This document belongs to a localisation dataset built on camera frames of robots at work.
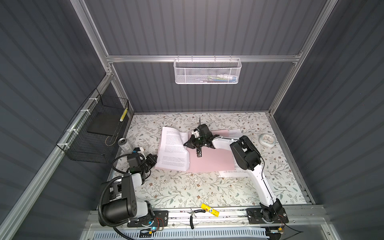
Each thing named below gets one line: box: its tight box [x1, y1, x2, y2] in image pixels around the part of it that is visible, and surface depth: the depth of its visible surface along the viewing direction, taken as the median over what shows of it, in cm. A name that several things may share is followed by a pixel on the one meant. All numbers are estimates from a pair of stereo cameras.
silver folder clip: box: [196, 146, 202, 158], surface depth 99 cm
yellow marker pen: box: [200, 203, 220, 217], surface depth 76 cm
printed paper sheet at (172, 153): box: [155, 126, 190, 172], surface depth 98 cm
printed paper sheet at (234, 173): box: [218, 170, 250, 177], surface depth 91 cm
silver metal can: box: [117, 137, 134, 155], surface depth 88 cm
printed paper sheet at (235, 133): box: [228, 128, 244, 139], surface depth 110 cm
